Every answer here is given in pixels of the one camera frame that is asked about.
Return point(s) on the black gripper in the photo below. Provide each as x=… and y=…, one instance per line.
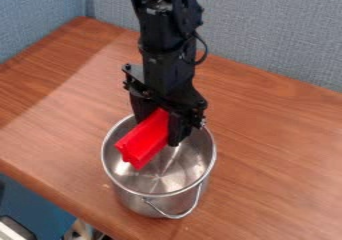
x=160, y=84

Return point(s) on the red rectangular block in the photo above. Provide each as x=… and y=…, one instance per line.
x=144, y=140

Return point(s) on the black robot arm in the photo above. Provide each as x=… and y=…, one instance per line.
x=168, y=24

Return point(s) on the grey box under table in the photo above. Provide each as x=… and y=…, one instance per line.
x=13, y=231

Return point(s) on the metal pot with handle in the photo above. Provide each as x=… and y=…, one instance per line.
x=166, y=188

